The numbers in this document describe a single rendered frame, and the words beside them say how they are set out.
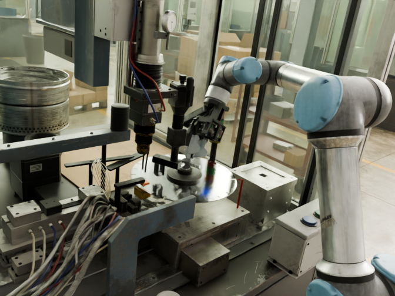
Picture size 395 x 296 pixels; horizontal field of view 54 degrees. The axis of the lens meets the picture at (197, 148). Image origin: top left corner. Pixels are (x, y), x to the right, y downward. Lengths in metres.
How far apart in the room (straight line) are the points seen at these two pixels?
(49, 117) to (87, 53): 0.58
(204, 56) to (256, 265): 0.93
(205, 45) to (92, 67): 0.76
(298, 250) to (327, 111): 0.50
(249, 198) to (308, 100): 0.62
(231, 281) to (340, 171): 0.48
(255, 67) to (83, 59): 0.48
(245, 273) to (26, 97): 1.00
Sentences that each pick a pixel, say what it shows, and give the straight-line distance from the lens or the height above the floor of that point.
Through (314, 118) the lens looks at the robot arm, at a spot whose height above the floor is 1.27.
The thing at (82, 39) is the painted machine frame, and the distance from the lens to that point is 1.10.
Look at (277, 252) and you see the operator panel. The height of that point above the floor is 0.79.
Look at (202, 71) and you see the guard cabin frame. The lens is 1.72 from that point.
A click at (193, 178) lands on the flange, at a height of 0.96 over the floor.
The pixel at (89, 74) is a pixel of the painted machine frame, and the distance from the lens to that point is 1.07.
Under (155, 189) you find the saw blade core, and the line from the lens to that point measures 1.10.
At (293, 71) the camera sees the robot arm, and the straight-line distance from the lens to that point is 1.14.
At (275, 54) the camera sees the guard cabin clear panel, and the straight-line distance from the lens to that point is 1.49.
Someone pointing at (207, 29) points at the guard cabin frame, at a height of 1.34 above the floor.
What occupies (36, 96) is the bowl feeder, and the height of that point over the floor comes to 1.06.
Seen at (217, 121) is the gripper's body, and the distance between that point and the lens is 1.19.
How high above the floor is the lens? 1.47
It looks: 21 degrees down
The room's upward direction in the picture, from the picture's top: 7 degrees clockwise
